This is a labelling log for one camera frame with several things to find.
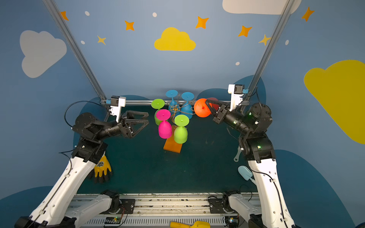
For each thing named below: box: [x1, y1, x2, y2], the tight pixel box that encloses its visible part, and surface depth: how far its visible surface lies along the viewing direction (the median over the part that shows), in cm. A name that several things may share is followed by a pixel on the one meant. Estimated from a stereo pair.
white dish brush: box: [233, 144, 245, 163], surface depth 95 cm
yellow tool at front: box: [169, 220, 211, 228], surface depth 70 cm
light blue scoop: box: [237, 165, 257, 185], surface depth 88 cm
